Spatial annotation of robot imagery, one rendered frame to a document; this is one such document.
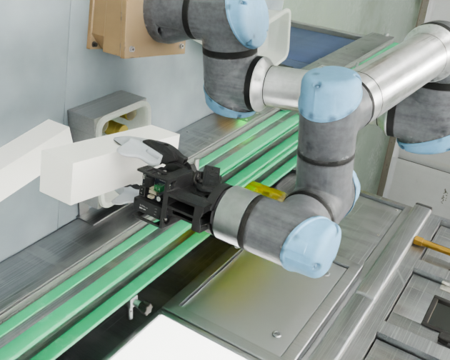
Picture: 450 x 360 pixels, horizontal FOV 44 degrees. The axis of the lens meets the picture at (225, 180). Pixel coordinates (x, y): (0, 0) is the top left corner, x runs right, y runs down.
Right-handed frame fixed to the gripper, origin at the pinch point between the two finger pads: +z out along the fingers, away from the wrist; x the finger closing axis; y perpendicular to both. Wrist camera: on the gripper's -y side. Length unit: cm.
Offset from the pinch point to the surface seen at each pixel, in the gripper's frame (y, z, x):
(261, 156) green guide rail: -83, 16, 21
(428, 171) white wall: -675, 54, 175
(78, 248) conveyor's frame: -18.2, 24.6, 32.0
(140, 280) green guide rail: -28, 14, 40
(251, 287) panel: -53, -2, 45
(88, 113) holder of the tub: -23.4, 29.6, 3.3
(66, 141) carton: -16.0, 28.2, 7.8
